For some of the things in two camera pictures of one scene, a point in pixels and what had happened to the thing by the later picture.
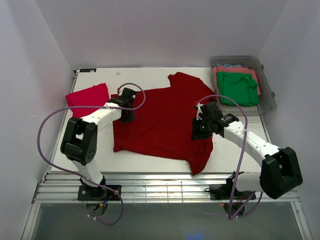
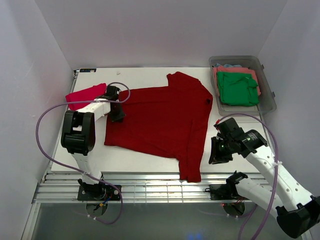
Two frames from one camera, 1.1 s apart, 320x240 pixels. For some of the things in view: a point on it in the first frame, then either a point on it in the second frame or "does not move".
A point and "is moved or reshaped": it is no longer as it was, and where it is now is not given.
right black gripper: x=196 y=135 → x=215 y=157
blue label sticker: x=87 y=70 does not move
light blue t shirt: x=228 y=65 does not move
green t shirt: x=240 y=87 does not move
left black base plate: x=98 y=193 does not move
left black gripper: x=128 y=119 → x=119 y=118
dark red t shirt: x=163 y=127 is moved or reshaped
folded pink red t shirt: x=94 y=95 does not move
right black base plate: x=223 y=192 does not move
